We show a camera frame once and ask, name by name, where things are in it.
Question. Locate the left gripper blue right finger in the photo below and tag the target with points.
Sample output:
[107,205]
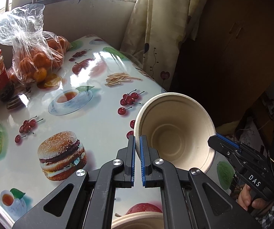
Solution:
[143,143]

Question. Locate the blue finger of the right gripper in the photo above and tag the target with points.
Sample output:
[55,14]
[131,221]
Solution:
[220,136]
[223,148]

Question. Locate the checked shirt right forearm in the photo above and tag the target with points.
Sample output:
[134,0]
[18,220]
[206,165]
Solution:
[266,220]

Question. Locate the large beige paper bowl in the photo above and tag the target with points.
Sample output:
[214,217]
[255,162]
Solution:
[142,220]

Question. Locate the plastic bag of oranges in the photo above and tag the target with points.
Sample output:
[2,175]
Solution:
[35,52]

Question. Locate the floral patterned curtain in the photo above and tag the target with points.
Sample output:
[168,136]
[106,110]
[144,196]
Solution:
[155,32]

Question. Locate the fruit print tablecloth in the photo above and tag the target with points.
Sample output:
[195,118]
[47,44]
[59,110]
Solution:
[98,96]

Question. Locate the person's right hand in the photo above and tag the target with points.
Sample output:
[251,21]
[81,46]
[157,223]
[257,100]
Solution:
[245,199]

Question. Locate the white paper plate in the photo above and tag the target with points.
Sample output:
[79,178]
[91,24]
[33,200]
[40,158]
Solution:
[5,218]

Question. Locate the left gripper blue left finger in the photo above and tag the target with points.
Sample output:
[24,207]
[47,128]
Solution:
[133,160]

